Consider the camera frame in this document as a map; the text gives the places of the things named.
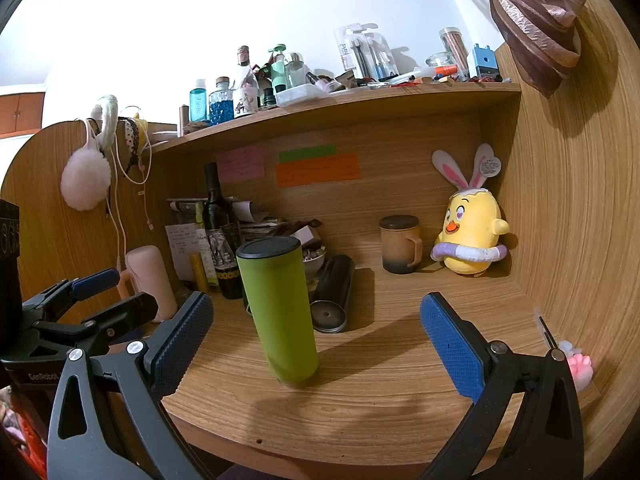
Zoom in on brown mug with lid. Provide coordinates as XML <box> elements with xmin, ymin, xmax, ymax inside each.
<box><xmin>379</xmin><ymin>215</ymin><xmax>423</xmax><ymax>275</ymax></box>

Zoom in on glass bowl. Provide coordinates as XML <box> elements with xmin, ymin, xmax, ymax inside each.
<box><xmin>425</xmin><ymin>52</ymin><xmax>454</xmax><ymax>79</ymax></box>

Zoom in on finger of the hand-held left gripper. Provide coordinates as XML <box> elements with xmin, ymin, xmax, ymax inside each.
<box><xmin>22</xmin><ymin>268</ymin><xmax>122</xmax><ymax>313</ymax></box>
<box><xmin>30</xmin><ymin>291</ymin><xmax>160</xmax><ymax>356</ymax></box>

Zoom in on pink cup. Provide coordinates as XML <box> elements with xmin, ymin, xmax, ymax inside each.
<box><xmin>117</xmin><ymin>245</ymin><xmax>179</xmax><ymax>323</ymax></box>

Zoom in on brown pink scarf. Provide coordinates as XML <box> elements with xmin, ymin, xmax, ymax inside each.
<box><xmin>487</xmin><ymin>0</ymin><xmax>591</xmax><ymax>100</ymax></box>

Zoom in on yellow tube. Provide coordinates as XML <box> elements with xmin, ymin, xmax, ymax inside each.
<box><xmin>189</xmin><ymin>252</ymin><xmax>210</xmax><ymax>293</ymax></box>

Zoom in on small white bowl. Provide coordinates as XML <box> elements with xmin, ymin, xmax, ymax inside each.
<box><xmin>301</xmin><ymin>246</ymin><xmax>328</xmax><ymax>281</ymax></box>

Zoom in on blue box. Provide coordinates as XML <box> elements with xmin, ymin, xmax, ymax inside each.
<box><xmin>471</xmin><ymin>43</ymin><xmax>496</xmax><ymax>81</ymax></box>

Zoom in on dotted hair band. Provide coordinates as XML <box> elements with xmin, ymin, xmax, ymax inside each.
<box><xmin>119</xmin><ymin>117</ymin><xmax>144</xmax><ymax>177</ymax></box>

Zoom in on yellow chick plush toy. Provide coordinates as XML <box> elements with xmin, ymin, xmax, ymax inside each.
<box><xmin>431</xmin><ymin>143</ymin><xmax>511</xmax><ymax>278</ymax></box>

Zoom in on white plastic tray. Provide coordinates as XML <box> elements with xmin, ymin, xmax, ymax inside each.
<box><xmin>274</xmin><ymin>83</ymin><xmax>321</xmax><ymax>108</ymax></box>

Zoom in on pink paw toy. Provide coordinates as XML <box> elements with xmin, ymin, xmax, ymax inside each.
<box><xmin>557</xmin><ymin>340</ymin><xmax>594</xmax><ymax>392</ymax></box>

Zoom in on green cup with black lid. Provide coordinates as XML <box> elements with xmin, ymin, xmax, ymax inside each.
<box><xmin>235</xmin><ymin>237</ymin><xmax>321</xmax><ymax>388</ymax></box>

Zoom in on red patterned cloth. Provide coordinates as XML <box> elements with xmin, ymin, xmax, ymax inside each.
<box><xmin>0</xmin><ymin>384</ymin><xmax>51</xmax><ymax>480</ymax></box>

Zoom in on wooden desk hutch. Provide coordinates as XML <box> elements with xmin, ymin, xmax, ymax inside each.
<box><xmin>0</xmin><ymin>0</ymin><xmax>640</xmax><ymax>480</ymax></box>

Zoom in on wooden wall cabinet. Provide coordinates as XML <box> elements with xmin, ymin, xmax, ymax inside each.
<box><xmin>0</xmin><ymin>85</ymin><xmax>47</xmax><ymax>137</ymax></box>

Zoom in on white paper note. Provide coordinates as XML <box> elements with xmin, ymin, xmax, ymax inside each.
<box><xmin>165</xmin><ymin>223</ymin><xmax>202</xmax><ymax>282</ymax></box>

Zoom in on pink sticky note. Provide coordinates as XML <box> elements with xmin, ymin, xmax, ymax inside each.
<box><xmin>216</xmin><ymin>146</ymin><xmax>266</xmax><ymax>184</ymax></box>

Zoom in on stack of papers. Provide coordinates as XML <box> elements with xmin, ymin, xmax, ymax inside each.
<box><xmin>167</xmin><ymin>197</ymin><xmax>283</xmax><ymax>242</ymax></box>

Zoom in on clear bottle with label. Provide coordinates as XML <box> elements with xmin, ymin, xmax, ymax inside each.
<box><xmin>233</xmin><ymin>46</ymin><xmax>260</xmax><ymax>119</ymax></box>

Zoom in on green sticky note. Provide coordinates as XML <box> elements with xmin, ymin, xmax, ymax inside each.
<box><xmin>278</xmin><ymin>144</ymin><xmax>337</xmax><ymax>163</ymax></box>

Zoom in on black tumbler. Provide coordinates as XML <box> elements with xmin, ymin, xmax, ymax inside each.
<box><xmin>309</xmin><ymin>254</ymin><xmax>357</xmax><ymax>335</ymax></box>

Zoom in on dark wine bottle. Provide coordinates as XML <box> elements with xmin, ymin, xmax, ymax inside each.
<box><xmin>202</xmin><ymin>162</ymin><xmax>244</xmax><ymax>301</ymax></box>

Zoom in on teal liquid bottle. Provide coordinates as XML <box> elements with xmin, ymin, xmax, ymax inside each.
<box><xmin>189</xmin><ymin>79</ymin><xmax>209</xmax><ymax>122</ymax></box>

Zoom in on clear tube of brown sticks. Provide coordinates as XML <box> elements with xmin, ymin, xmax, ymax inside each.
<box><xmin>439</xmin><ymin>27</ymin><xmax>471</xmax><ymax>81</ymax></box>

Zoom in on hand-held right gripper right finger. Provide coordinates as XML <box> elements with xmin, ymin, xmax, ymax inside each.
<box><xmin>419</xmin><ymin>291</ymin><xmax>586</xmax><ymax>480</ymax></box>

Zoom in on orange sticky note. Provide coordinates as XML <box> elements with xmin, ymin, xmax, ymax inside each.
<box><xmin>275</xmin><ymin>152</ymin><xmax>361</xmax><ymax>189</ymax></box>

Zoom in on blister pack of pens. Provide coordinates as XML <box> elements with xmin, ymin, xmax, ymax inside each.
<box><xmin>334</xmin><ymin>23</ymin><xmax>399</xmax><ymax>81</ymax></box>

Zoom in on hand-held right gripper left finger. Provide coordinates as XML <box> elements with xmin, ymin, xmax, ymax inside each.
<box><xmin>46</xmin><ymin>290</ymin><xmax>216</xmax><ymax>480</ymax></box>

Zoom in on black pen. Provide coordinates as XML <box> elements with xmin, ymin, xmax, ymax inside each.
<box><xmin>537</xmin><ymin>312</ymin><xmax>559</xmax><ymax>352</ymax></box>

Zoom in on blue bead glass bottle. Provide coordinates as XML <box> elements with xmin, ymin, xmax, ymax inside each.
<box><xmin>208</xmin><ymin>76</ymin><xmax>235</xmax><ymax>125</ymax></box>

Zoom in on white earphone cable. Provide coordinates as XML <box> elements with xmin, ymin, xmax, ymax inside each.
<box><xmin>84</xmin><ymin>117</ymin><xmax>154</xmax><ymax>268</ymax></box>

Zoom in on green pump bottle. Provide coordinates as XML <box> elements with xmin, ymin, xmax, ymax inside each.
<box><xmin>267</xmin><ymin>43</ymin><xmax>289</xmax><ymax>94</ymax></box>

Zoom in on clear glass jar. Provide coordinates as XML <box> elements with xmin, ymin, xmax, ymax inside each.
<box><xmin>285</xmin><ymin>52</ymin><xmax>307</xmax><ymax>89</ymax></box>

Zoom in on white fluffy earmuffs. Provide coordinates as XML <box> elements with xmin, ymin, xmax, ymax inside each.
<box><xmin>60</xmin><ymin>94</ymin><xmax>121</xmax><ymax>211</ymax></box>

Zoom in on small cardboard box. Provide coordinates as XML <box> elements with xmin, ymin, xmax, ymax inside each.
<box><xmin>290</xmin><ymin>225</ymin><xmax>324</xmax><ymax>249</ymax></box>

